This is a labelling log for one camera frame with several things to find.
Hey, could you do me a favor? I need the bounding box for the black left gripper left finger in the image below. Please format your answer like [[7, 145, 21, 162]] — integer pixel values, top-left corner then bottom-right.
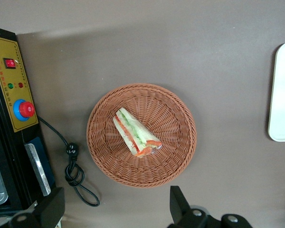
[[6, 187, 66, 228]]

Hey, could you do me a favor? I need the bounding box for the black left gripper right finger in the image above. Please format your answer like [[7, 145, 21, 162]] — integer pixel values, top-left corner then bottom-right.
[[167, 185, 253, 228]]

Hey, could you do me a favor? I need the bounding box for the triangle sandwich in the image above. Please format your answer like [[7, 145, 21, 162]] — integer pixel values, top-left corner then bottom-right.
[[112, 107, 162, 158]]

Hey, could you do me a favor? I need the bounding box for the brown woven round basket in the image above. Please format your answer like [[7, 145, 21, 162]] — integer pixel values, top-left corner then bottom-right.
[[86, 83, 197, 189]]

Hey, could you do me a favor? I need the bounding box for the white plastic tray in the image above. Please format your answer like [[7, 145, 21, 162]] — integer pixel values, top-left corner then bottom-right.
[[267, 40, 285, 143]]

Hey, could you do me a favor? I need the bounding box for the black machine with gold panel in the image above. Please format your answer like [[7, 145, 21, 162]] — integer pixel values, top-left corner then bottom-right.
[[0, 25, 60, 214]]

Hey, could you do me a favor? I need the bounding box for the red emergency stop button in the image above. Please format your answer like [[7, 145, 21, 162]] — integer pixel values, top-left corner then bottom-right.
[[13, 99, 35, 121]]

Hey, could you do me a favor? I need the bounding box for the silver metal handle bar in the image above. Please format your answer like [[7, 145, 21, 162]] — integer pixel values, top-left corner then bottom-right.
[[24, 142, 52, 197]]

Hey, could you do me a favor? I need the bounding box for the black power cable with plug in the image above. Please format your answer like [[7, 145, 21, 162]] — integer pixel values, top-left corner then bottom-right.
[[38, 116, 101, 207]]

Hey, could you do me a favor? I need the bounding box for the red rocker switch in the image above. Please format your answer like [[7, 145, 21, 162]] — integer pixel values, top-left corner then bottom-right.
[[3, 57, 17, 69]]

